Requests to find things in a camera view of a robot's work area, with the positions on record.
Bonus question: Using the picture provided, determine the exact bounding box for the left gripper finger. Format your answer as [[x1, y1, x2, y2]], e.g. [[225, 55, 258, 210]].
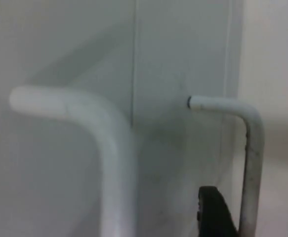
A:
[[196, 186, 239, 237]]

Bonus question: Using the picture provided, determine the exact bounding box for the small grey chest of drawers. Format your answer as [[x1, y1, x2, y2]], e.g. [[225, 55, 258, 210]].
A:
[[0, 0, 266, 237]]

